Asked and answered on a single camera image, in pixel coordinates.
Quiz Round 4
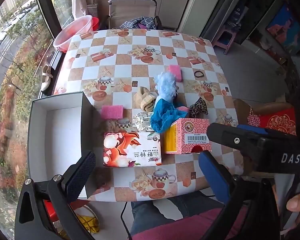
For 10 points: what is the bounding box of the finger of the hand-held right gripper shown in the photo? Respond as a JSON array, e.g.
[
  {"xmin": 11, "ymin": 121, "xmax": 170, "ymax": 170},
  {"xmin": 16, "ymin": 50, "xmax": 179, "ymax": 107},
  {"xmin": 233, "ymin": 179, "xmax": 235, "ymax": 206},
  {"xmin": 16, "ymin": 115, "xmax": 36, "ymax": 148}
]
[
  {"xmin": 237, "ymin": 124, "xmax": 297, "ymax": 136},
  {"xmin": 207, "ymin": 123, "xmax": 268, "ymax": 153}
]

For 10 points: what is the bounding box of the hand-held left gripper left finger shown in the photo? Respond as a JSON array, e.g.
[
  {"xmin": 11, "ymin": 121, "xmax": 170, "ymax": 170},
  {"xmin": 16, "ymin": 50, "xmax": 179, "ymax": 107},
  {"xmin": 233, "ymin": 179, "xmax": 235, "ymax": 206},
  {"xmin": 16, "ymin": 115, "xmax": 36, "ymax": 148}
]
[{"xmin": 15, "ymin": 151, "xmax": 98, "ymax": 240}]

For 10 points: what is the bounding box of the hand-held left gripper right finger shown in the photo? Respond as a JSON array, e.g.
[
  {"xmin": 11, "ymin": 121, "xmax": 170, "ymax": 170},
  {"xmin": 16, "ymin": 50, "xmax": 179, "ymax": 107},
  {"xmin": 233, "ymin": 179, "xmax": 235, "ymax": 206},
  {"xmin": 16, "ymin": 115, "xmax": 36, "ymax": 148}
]
[{"xmin": 199, "ymin": 151, "xmax": 283, "ymax": 240}]

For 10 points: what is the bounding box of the white cardboard box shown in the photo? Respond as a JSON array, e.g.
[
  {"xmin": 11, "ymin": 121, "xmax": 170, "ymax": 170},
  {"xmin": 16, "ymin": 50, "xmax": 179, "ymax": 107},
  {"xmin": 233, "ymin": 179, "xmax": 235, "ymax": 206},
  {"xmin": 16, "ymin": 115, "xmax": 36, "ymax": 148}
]
[{"xmin": 27, "ymin": 91, "xmax": 98, "ymax": 201}]

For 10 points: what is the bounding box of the leopard print cloth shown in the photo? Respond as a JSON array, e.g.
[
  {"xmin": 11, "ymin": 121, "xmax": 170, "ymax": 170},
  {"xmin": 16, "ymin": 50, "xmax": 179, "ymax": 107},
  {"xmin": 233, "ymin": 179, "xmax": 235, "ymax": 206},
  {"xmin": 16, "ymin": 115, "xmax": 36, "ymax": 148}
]
[{"xmin": 189, "ymin": 97, "xmax": 208, "ymax": 118}]

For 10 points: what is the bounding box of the teal blue cloth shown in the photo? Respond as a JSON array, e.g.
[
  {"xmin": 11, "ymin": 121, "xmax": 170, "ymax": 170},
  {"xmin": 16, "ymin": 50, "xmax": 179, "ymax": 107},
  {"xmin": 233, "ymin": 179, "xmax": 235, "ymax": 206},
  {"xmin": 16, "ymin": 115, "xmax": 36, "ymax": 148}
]
[{"xmin": 150, "ymin": 97, "xmax": 188, "ymax": 133}]

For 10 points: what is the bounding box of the light blue fluffy toy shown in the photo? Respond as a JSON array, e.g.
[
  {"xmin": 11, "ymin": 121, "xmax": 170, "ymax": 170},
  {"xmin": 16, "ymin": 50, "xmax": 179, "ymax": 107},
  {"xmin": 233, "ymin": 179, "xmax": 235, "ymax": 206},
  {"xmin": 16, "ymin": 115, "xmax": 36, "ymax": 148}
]
[{"xmin": 154, "ymin": 71, "xmax": 178, "ymax": 101}]

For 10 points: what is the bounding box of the pink sponge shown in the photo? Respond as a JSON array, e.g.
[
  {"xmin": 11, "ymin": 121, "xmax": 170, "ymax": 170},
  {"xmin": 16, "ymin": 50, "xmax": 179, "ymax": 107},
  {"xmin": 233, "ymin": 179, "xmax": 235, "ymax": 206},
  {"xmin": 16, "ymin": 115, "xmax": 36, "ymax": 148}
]
[
  {"xmin": 168, "ymin": 64, "xmax": 183, "ymax": 83},
  {"xmin": 101, "ymin": 104, "xmax": 125, "ymax": 119}
]

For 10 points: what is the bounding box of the person's right hand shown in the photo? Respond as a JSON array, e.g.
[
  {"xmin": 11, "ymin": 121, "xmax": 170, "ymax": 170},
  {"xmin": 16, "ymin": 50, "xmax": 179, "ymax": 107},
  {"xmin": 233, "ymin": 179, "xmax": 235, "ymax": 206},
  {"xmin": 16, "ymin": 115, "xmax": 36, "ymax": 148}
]
[{"xmin": 286, "ymin": 191, "xmax": 300, "ymax": 214}]

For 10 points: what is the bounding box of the red checked cloth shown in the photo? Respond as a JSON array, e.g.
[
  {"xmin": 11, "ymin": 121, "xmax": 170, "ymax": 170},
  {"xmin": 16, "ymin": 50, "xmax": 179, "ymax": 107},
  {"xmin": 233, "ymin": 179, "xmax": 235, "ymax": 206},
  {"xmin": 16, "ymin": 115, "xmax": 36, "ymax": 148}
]
[{"xmin": 247, "ymin": 105, "xmax": 262, "ymax": 127}]

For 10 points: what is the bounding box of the wooden chair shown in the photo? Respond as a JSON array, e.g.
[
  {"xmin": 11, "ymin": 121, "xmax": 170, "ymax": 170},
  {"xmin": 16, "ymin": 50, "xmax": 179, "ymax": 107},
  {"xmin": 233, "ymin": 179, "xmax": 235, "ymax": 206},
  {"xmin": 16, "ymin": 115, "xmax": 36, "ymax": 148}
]
[{"xmin": 233, "ymin": 97, "xmax": 297, "ymax": 135}]

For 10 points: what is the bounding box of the red embroidered cushion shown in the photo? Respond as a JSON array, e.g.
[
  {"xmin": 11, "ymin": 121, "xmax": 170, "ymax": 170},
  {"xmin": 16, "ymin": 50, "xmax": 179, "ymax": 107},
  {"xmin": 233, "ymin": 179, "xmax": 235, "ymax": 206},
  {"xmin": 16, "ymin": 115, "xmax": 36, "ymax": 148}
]
[{"xmin": 259, "ymin": 106, "xmax": 297, "ymax": 136}]

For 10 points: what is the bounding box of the pink patterned carton box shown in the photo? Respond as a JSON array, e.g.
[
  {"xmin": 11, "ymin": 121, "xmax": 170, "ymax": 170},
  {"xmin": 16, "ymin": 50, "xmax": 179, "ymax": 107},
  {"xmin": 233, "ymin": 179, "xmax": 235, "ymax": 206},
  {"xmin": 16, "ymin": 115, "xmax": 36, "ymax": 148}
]
[{"xmin": 162, "ymin": 117, "xmax": 212, "ymax": 155}]

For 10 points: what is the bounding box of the red plastic object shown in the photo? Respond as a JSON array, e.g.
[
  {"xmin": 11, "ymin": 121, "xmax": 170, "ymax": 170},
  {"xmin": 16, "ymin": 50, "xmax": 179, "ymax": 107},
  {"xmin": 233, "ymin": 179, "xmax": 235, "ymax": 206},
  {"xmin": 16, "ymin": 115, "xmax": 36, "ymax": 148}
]
[{"xmin": 41, "ymin": 200, "xmax": 58, "ymax": 223}]

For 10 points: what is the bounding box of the yellow foil bag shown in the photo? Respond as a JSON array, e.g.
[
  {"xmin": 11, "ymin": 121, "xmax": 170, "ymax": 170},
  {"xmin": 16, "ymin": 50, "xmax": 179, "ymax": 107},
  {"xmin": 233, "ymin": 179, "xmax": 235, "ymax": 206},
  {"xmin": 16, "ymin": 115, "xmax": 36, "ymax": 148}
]
[{"xmin": 76, "ymin": 214, "xmax": 100, "ymax": 234}]

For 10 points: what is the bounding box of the person's jeans leg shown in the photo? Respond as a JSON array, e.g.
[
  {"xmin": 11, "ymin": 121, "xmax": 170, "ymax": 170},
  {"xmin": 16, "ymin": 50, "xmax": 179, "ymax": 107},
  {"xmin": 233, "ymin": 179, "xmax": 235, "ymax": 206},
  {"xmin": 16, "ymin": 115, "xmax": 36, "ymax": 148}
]
[{"xmin": 130, "ymin": 191, "xmax": 225, "ymax": 234}]

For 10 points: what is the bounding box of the floral tissue pack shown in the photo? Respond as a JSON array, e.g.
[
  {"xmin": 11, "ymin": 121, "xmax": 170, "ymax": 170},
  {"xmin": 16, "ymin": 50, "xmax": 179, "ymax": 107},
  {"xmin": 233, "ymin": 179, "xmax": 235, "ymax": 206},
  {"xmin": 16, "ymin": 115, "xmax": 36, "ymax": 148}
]
[{"xmin": 103, "ymin": 131, "xmax": 162, "ymax": 167}]

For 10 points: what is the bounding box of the person's magenta sweater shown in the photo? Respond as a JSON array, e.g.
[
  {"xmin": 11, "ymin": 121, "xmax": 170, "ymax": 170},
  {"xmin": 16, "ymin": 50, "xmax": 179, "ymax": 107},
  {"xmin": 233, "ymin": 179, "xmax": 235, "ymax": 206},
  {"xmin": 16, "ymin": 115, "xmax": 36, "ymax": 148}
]
[{"xmin": 131, "ymin": 205, "xmax": 249, "ymax": 240}]

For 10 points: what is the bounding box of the white patterned cloth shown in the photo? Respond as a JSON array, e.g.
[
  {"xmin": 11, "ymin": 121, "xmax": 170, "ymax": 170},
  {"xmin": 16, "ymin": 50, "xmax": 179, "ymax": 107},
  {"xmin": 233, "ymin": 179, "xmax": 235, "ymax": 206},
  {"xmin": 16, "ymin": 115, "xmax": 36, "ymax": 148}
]
[{"xmin": 133, "ymin": 112, "xmax": 155, "ymax": 132}]

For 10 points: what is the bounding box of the beige knitted sock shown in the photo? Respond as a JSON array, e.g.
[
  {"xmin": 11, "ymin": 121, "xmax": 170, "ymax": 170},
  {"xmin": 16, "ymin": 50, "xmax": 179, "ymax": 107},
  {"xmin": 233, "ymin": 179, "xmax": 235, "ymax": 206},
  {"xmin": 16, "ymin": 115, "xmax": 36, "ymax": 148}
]
[{"xmin": 133, "ymin": 86, "xmax": 157, "ymax": 112}]

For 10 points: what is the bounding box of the pink plastic stool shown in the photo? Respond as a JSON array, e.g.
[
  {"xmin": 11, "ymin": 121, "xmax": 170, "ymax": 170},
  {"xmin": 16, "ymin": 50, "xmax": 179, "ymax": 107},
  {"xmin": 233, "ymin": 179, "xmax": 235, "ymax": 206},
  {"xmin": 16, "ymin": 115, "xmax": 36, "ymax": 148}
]
[{"xmin": 212, "ymin": 29, "xmax": 238, "ymax": 55}]

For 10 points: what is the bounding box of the cream shoe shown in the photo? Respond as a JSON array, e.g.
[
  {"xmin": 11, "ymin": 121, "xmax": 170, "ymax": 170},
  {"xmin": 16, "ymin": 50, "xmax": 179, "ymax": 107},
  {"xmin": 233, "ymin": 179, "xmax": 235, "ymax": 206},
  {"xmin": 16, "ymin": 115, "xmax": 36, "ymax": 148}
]
[
  {"xmin": 41, "ymin": 64, "xmax": 53, "ymax": 79},
  {"xmin": 41, "ymin": 76, "xmax": 53, "ymax": 92}
]

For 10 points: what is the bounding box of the colourful framed picture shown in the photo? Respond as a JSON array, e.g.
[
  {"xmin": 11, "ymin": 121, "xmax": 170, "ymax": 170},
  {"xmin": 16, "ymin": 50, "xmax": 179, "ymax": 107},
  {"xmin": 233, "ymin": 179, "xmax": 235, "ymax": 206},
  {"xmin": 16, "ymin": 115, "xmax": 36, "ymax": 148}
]
[{"xmin": 265, "ymin": 2, "xmax": 300, "ymax": 55}]

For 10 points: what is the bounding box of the checkered printed tablecloth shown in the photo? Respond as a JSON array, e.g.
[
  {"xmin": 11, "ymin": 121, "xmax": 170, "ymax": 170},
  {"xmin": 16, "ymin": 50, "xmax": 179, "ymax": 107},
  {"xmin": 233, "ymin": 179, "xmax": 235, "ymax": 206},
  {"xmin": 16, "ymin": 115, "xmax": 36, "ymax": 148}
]
[{"xmin": 52, "ymin": 27, "xmax": 240, "ymax": 202}]

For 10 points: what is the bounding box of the pink plastic basin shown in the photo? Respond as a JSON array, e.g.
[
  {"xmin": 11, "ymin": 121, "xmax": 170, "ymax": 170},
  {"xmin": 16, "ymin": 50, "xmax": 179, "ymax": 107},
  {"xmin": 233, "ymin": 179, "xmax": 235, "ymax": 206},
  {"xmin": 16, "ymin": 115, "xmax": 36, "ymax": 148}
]
[{"xmin": 53, "ymin": 15, "xmax": 93, "ymax": 53}]

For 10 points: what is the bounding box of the dark clothes pile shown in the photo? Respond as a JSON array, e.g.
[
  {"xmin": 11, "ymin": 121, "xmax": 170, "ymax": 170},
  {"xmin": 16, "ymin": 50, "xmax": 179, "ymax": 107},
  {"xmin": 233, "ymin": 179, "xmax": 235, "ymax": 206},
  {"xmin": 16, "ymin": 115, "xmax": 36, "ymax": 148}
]
[{"xmin": 119, "ymin": 16, "xmax": 157, "ymax": 30}]

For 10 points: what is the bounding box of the beige folding chair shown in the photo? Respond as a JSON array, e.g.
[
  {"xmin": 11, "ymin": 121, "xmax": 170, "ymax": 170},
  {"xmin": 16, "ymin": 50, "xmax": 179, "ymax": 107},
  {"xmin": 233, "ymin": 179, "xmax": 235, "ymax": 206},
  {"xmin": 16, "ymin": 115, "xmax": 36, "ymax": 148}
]
[{"xmin": 107, "ymin": 0, "xmax": 163, "ymax": 30}]

